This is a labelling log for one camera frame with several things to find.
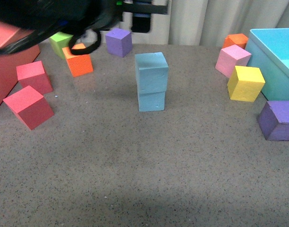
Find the light blue foam cube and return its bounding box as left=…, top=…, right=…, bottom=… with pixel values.
left=137, top=89, right=166, bottom=112
left=135, top=52, right=169, bottom=94

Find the purple foam cube far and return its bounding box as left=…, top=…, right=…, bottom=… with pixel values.
left=105, top=28, right=132, bottom=57

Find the orange foam cube centre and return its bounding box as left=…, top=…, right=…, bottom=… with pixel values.
left=62, top=47, right=94, bottom=77

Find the grey curtain backdrop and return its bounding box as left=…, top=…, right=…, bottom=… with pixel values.
left=169, top=0, right=289, bottom=46

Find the yellow foam cube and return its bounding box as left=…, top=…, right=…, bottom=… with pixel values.
left=227, top=66, right=265, bottom=102

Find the green foam cube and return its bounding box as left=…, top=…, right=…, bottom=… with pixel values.
left=49, top=32, right=73, bottom=59

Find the red foam cube front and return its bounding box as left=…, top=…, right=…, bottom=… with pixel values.
left=3, top=86, right=54, bottom=130

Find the dark red foam cube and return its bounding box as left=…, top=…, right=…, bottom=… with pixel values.
left=16, top=61, right=53, bottom=95

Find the orange foam cube behind pink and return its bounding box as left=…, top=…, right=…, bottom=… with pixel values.
left=222, top=34, right=248, bottom=49

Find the purple foam cube near bin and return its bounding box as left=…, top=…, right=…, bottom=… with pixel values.
left=257, top=101, right=289, bottom=141

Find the light blue plastic bin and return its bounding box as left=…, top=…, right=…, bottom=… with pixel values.
left=246, top=28, right=289, bottom=100

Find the salmon pink plastic bin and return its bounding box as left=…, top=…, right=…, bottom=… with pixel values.
left=0, top=22, right=40, bottom=105

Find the black cable loop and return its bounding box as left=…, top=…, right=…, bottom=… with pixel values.
left=68, top=28, right=102, bottom=56

